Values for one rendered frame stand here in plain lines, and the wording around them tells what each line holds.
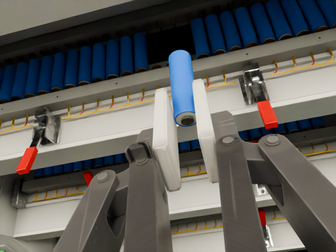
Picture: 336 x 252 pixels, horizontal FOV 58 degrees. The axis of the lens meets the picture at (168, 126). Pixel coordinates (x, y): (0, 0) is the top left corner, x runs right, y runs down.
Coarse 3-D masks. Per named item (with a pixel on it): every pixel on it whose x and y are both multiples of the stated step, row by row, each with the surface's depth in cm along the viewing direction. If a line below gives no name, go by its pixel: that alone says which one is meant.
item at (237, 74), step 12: (288, 60) 36; (300, 60) 36; (312, 60) 36; (240, 72) 37; (204, 84) 38; (132, 96) 39; (144, 96) 39; (72, 108) 40; (84, 108) 40; (24, 120) 41
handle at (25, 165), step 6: (36, 126) 37; (42, 126) 38; (36, 132) 38; (42, 132) 38; (36, 138) 37; (30, 144) 36; (36, 144) 36; (30, 150) 35; (36, 150) 35; (24, 156) 34; (30, 156) 34; (24, 162) 34; (30, 162) 34; (18, 168) 33; (24, 168) 33
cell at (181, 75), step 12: (168, 60) 24; (180, 60) 23; (180, 72) 22; (192, 72) 23; (180, 84) 22; (180, 96) 21; (192, 96) 21; (180, 108) 20; (192, 108) 20; (180, 120) 21; (192, 120) 21
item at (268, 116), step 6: (252, 78) 33; (258, 78) 33; (252, 84) 34; (258, 84) 34; (252, 90) 34; (258, 90) 33; (258, 96) 32; (264, 96) 32; (258, 102) 31; (264, 102) 31; (258, 108) 31; (264, 108) 30; (270, 108) 30; (264, 114) 30; (270, 114) 30; (264, 120) 29; (270, 120) 29; (276, 120) 29; (264, 126) 29; (270, 126) 29; (276, 126) 29
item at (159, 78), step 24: (264, 48) 36; (288, 48) 35; (312, 48) 35; (144, 72) 38; (168, 72) 37; (216, 72) 37; (48, 96) 40; (72, 96) 39; (96, 96) 39; (120, 96) 40; (168, 96) 38; (0, 120) 42
